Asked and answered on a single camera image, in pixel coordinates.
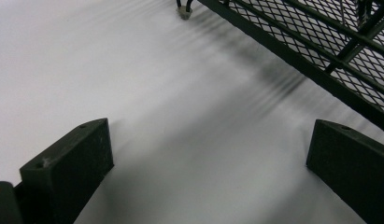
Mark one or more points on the black metal mesh rack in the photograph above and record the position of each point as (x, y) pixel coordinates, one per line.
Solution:
(308, 63)

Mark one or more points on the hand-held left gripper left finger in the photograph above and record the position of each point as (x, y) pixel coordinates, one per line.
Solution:
(66, 169)

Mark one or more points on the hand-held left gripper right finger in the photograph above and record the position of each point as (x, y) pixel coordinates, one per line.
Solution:
(351, 163)

